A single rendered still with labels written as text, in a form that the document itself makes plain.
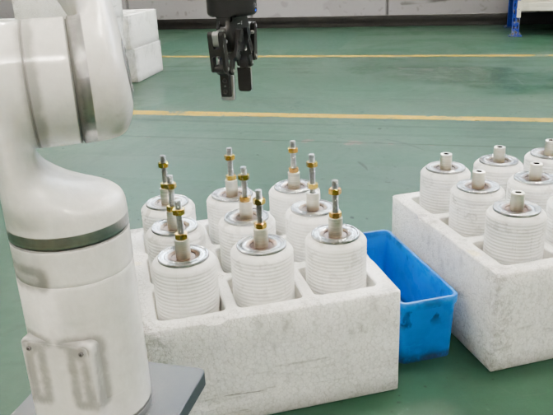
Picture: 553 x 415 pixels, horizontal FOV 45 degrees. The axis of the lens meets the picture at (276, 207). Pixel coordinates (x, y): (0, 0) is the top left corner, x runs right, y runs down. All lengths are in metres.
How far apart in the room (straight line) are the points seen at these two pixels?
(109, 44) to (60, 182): 0.11
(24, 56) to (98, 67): 0.05
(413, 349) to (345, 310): 0.21
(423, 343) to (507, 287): 0.17
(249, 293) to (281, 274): 0.06
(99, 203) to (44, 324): 0.10
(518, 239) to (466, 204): 0.14
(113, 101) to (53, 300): 0.16
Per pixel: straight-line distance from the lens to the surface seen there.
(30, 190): 0.50
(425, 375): 1.17
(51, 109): 0.48
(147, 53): 4.01
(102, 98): 0.48
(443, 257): 1.25
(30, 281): 0.54
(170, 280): 0.97
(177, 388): 0.64
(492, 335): 1.16
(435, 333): 1.18
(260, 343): 1.00
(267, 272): 0.98
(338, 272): 1.02
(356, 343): 1.05
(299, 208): 1.14
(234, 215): 1.13
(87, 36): 0.49
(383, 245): 1.40
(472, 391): 1.15
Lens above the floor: 0.67
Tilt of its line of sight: 21 degrees down
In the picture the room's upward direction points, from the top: 3 degrees counter-clockwise
